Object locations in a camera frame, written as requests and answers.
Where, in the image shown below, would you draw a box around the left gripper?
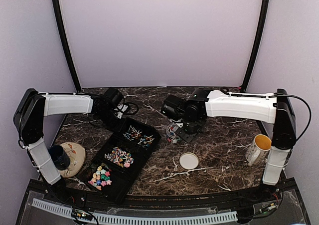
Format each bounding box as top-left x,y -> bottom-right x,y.
96,109 -> 127,134

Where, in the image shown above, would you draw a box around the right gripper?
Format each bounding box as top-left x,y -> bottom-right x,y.
175,117 -> 206,143

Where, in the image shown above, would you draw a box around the white jar lid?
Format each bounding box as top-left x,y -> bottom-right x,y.
179,153 -> 199,170

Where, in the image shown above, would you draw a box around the black three-compartment candy tray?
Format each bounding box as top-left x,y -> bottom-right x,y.
78,118 -> 161,205

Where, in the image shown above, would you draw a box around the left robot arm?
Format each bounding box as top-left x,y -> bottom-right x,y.
13,88 -> 125,203

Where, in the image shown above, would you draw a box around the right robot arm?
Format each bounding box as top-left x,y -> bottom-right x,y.
176,89 -> 299,202

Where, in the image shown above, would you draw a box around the candies inside glass jar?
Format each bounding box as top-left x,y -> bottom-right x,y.
166,125 -> 180,144

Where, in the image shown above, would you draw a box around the pile of small stick candies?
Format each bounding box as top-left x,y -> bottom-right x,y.
123,125 -> 155,148

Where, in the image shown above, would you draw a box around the pile of star candies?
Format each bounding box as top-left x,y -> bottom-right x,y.
87,164 -> 112,191

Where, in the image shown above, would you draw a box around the pile of swirl lollipops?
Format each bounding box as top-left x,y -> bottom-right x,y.
104,147 -> 135,168

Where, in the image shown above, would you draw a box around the cream floral plate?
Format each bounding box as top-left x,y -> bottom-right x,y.
59,142 -> 86,178

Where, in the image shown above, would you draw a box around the dark blue mug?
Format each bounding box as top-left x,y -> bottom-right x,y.
48,145 -> 70,171

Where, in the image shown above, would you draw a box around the white mug yellow inside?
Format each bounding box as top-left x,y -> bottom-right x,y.
245,134 -> 271,167

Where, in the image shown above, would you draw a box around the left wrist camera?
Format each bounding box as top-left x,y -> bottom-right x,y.
103,87 -> 124,106

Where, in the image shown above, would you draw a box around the black front rail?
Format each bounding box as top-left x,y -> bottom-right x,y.
27,180 -> 282,212

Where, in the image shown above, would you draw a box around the white slotted cable duct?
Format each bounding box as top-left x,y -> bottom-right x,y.
31,198 -> 238,225

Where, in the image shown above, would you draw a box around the left black frame post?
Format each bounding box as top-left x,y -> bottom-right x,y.
52,0 -> 82,92

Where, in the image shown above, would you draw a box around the black frame post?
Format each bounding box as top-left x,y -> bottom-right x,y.
52,0 -> 82,92
240,0 -> 269,93

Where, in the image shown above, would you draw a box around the right black frame post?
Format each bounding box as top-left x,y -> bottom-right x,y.
240,0 -> 269,93

